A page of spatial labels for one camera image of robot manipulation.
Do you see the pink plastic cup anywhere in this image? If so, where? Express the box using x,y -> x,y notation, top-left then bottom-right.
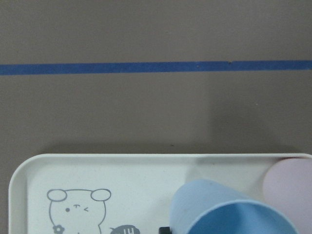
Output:
263,158 -> 312,234

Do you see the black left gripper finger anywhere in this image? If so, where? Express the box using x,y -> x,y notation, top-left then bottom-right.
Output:
158,227 -> 171,234

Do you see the cream plastic tray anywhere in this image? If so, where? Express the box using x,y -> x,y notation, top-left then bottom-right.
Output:
8,154 -> 312,234

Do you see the light blue cup front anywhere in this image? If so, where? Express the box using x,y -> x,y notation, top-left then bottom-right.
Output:
169,179 -> 298,234

